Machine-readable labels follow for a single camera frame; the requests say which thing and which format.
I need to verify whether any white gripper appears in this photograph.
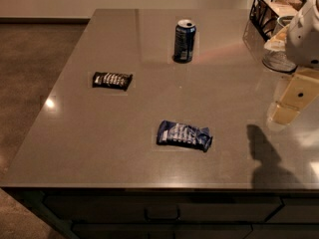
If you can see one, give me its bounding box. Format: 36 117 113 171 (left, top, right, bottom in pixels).
270 0 319 124

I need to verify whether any black chocolate rxbar wrapper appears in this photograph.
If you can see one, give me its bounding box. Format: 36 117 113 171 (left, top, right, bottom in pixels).
92 72 133 91

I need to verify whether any blue blueberry rxbar wrapper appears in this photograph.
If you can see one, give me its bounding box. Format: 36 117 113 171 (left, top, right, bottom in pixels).
157 120 212 152

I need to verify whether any dark blue soda can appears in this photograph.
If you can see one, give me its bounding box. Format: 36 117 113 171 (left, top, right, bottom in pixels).
172 19 196 63

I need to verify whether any black wire basket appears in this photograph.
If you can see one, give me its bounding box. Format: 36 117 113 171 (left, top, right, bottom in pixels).
249 0 307 41

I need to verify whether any dark cabinet drawer handle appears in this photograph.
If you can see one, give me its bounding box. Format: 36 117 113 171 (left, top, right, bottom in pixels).
145 206 180 221

